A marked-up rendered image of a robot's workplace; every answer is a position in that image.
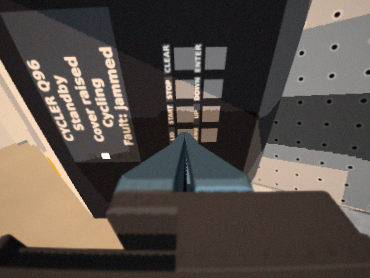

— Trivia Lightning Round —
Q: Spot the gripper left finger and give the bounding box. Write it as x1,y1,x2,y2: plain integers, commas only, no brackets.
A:
113,132,185,195

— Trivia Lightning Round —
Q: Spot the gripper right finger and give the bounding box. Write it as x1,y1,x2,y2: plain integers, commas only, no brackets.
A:
185,132,254,192

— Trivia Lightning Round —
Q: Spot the grey perforated base plate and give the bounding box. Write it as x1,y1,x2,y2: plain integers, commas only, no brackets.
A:
251,0,370,216

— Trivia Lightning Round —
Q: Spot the beige benchtop instrument with black keypad panel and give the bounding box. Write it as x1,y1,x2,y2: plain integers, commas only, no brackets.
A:
0,0,312,219

